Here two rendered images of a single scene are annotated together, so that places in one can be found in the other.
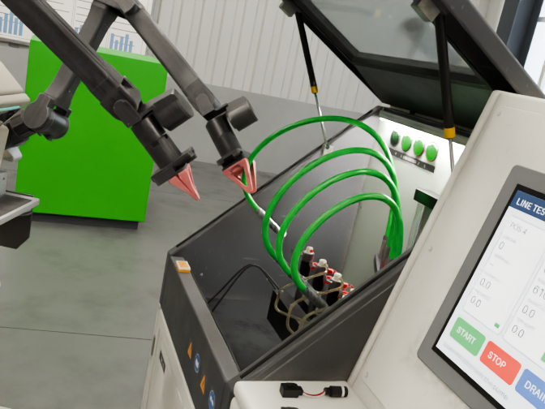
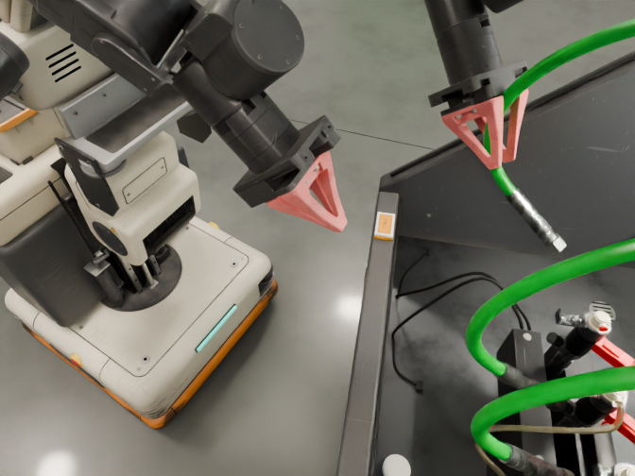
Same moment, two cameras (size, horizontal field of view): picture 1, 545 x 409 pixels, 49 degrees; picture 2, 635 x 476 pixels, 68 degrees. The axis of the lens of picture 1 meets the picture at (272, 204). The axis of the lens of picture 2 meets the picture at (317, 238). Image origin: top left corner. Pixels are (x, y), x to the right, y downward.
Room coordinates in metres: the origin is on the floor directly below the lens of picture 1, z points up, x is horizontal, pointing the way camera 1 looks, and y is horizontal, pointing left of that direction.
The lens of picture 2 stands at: (0.99, 0.02, 1.57)
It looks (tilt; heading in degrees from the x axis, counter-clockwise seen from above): 51 degrees down; 32
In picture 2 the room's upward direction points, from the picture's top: straight up
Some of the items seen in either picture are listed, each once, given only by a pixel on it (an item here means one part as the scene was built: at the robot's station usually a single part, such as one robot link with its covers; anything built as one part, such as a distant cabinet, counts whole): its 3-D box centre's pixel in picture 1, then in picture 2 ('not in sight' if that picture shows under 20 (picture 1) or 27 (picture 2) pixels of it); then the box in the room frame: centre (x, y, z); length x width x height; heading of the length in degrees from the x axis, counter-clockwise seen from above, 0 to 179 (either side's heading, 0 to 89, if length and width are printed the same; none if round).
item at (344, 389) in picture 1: (314, 390); not in sight; (0.95, -0.14, 0.99); 0.12 x 0.02 x 0.02; 108
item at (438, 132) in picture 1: (437, 132); not in sight; (1.47, -0.35, 1.43); 0.54 x 0.03 x 0.02; 22
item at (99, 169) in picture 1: (87, 131); not in sight; (4.72, 1.55, 0.65); 0.95 x 0.86 x 1.30; 112
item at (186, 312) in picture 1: (195, 337); (366, 369); (1.28, 0.11, 0.87); 0.62 x 0.04 x 0.16; 22
